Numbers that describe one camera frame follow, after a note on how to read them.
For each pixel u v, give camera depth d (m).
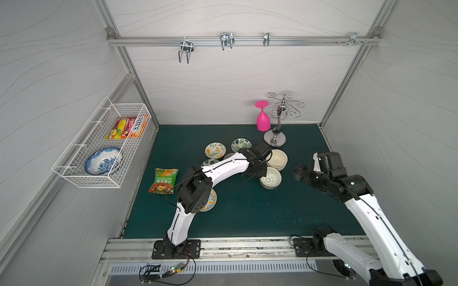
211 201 0.86
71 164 0.56
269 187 0.86
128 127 0.73
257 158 0.68
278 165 0.93
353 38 0.77
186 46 0.78
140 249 0.75
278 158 0.96
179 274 0.68
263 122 1.00
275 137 1.11
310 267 0.70
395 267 0.38
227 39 0.76
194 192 0.50
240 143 1.08
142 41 0.80
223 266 0.70
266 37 0.72
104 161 0.64
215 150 1.05
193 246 0.75
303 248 0.73
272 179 0.92
